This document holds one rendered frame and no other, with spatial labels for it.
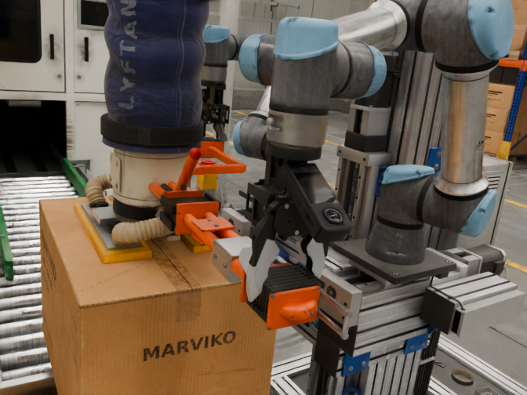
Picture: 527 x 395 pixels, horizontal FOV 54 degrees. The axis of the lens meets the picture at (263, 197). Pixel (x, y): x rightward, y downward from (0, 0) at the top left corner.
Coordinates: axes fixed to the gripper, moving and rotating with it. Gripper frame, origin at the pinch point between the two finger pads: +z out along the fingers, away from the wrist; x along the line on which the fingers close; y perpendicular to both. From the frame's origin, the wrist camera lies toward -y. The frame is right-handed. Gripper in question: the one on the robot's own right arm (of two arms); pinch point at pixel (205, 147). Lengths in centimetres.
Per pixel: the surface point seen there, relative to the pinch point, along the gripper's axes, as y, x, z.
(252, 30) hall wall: -913, 487, -32
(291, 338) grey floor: -57, 81, 122
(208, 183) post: -41, 20, 25
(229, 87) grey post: -269, 134, 15
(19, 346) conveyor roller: -14, -53, 67
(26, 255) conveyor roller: -86, -45, 68
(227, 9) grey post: -270, 128, -48
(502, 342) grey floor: -11, 196, 122
